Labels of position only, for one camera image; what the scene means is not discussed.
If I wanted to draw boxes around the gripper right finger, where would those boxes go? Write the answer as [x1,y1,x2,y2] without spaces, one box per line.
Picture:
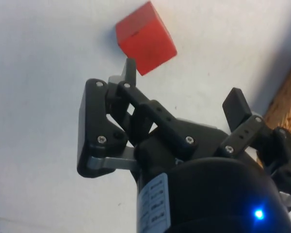
[214,87,291,212]

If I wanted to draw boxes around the red cube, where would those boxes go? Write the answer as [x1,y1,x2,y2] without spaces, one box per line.
[115,0,178,77]

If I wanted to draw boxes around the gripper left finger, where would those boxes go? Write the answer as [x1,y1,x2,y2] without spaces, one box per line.
[76,58,199,180]

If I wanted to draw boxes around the wicker basket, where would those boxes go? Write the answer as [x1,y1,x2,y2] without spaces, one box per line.
[256,55,291,170]

